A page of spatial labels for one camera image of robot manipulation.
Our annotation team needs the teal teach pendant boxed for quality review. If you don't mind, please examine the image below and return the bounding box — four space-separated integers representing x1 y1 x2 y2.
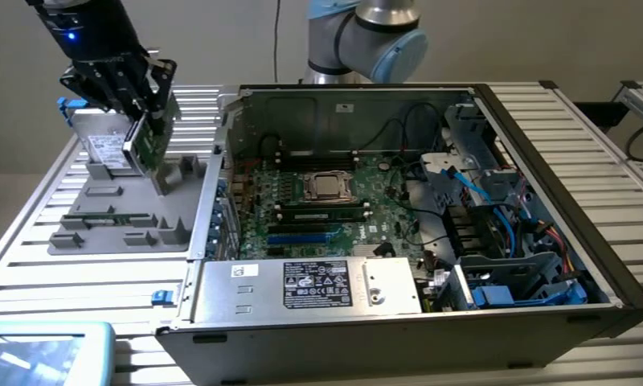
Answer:
0 321 117 386

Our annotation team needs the grey parts rack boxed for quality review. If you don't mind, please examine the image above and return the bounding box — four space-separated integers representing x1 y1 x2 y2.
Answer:
46 108 211 255

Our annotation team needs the long black wire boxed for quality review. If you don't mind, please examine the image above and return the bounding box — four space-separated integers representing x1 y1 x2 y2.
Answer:
361 102 443 154

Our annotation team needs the grey drive cage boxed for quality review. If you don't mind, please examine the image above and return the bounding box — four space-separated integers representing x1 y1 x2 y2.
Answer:
454 251 575 311

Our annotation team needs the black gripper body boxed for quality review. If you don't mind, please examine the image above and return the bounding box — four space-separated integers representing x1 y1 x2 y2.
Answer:
34 0 151 113

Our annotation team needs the dark blue SATA wire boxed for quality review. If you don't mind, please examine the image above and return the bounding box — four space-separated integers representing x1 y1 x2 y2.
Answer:
491 203 522 259

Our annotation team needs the metal disk bay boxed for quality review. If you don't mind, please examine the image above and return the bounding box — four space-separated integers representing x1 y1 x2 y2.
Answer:
417 102 522 204

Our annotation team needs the open black PC case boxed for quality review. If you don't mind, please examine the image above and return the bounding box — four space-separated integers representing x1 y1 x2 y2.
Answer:
154 82 643 383

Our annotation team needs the black RAM slot bank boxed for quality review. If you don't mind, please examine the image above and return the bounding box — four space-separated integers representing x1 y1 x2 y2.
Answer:
274 150 359 170

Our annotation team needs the silver hard disk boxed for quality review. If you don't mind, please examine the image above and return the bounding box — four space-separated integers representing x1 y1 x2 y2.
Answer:
69 110 139 172

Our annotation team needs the silver chipset heatsink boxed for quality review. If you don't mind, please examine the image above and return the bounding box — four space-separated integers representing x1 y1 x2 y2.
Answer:
351 242 398 259

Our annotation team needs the green motherboard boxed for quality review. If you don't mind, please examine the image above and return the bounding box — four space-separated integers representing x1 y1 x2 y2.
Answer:
229 154 441 262

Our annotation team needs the installed labelled RAM stick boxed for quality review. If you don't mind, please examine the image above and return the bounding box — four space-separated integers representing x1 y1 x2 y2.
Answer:
277 210 366 223

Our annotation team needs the green RAM stick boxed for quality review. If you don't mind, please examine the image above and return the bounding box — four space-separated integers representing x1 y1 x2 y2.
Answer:
62 211 154 227

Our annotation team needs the thin black wall cable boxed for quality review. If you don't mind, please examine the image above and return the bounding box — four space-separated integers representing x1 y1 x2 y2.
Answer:
271 0 282 82

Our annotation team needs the silver CPU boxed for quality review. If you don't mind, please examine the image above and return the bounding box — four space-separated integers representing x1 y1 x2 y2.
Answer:
310 176 347 198

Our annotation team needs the green graphics card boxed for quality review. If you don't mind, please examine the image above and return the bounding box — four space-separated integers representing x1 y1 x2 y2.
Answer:
121 94 175 178

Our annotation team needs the blue expansion slot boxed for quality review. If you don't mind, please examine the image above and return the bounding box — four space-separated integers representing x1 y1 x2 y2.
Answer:
266 232 334 245

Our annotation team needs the metal CPU socket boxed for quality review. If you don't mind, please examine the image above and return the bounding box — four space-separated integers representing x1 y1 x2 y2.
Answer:
298 170 358 203

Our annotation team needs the coloured power wire bundle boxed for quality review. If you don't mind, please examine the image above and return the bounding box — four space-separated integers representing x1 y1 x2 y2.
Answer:
535 224 586 283

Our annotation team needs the silver power supply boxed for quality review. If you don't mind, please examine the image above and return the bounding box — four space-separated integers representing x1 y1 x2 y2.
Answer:
191 257 425 325

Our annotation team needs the light blue SATA wire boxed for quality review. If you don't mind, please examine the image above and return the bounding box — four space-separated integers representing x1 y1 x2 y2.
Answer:
447 167 495 207

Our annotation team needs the blue disk rail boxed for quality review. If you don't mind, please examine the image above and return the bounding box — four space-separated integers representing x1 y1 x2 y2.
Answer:
56 96 86 129

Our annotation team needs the blue drive tray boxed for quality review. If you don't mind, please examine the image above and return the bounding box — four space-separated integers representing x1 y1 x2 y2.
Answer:
470 281 591 311

